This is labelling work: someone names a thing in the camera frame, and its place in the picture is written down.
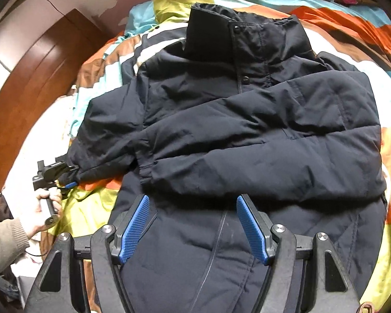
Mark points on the pale bed sheet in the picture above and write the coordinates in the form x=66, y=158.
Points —
x=35, y=137

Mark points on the colourful patchwork blanket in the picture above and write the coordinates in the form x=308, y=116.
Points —
x=94, y=208

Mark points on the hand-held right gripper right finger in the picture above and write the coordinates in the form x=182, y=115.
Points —
x=251, y=228

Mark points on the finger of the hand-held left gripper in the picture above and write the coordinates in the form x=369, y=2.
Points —
x=70, y=169
x=71, y=185

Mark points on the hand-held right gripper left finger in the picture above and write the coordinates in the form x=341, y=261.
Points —
x=135, y=228

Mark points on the dark navy puffer jacket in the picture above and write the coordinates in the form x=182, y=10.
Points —
x=247, y=137

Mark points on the person's left forearm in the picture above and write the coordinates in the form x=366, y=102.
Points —
x=5, y=244

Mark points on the brown wooden headboard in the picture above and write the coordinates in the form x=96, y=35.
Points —
x=35, y=81

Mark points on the person's left hand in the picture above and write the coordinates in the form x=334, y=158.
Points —
x=34, y=215

